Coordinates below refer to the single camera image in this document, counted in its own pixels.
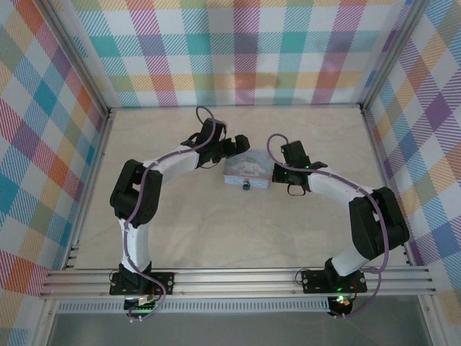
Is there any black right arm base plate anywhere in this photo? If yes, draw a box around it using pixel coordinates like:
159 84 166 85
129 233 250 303
301 269 368 293

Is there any slotted grey cable duct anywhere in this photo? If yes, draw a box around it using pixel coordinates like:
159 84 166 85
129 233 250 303
56 301 332 315

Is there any thin aluminium table edge rail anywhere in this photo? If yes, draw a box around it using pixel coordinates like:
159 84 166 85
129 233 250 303
109 102 364 110

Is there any right controller board with lights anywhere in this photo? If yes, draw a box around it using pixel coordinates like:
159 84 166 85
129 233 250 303
330 294 353 315

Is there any aluminium frame post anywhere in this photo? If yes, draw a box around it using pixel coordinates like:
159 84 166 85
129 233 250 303
359 0 429 111
34 0 116 115

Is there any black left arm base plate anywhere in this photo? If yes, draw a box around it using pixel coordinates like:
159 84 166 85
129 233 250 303
109 272 176 296

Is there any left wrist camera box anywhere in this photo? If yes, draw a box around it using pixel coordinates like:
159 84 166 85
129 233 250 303
201 117 228 138

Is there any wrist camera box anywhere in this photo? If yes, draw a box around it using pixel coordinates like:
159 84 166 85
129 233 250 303
201 117 228 138
282 140 311 166

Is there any long aluminium mounting rail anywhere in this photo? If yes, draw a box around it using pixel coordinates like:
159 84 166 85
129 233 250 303
38 265 437 301

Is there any pale blue cartoon tin box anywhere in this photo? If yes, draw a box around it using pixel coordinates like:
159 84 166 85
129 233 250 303
223 147 275 191

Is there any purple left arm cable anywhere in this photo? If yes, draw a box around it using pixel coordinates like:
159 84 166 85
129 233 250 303
121 106 226 324

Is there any green left controller board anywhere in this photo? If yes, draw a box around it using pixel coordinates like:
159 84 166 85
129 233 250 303
124 294 161 314

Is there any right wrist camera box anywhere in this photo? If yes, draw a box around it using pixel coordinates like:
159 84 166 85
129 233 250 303
282 140 311 166

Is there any aluminium table side rail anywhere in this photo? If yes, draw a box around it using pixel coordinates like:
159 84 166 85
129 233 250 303
61 110 116 271
362 107 417 266

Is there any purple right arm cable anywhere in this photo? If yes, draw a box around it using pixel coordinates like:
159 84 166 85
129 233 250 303
266 133 392 320

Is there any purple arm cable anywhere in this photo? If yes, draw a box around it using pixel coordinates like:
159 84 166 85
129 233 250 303
121 106 226 324
266 133 392 320

